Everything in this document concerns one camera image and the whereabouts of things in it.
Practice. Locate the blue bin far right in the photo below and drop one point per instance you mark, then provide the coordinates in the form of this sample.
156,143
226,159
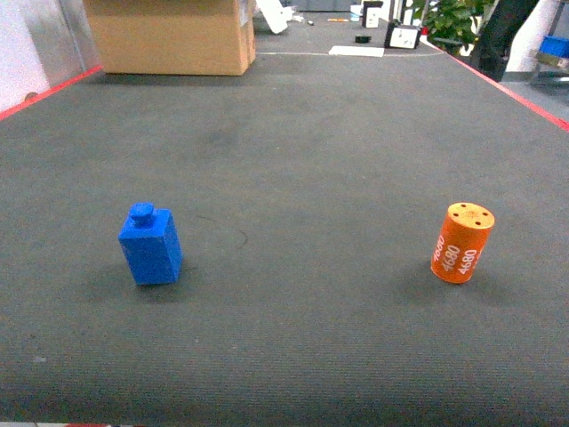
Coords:
555,46

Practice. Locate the black white device box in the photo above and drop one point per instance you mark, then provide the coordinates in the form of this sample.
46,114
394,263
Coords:
402,36

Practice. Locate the large cardboard box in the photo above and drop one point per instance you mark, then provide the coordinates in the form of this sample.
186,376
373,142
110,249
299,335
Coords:
195,38

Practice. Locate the green potted plant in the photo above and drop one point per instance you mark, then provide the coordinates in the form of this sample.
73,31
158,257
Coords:
452,26

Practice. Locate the white paper sheet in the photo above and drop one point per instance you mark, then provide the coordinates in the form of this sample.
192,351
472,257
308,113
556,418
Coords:
357,51

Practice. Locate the white tilted board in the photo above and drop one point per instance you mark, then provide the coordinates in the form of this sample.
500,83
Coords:
274,14

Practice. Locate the orange cylindrical cap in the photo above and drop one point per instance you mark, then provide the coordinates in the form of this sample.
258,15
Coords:
461,241

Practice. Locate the far black white box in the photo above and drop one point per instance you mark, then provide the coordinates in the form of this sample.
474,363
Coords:
371,13

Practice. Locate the blue block part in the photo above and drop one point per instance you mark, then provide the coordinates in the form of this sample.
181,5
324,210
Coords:
151,245

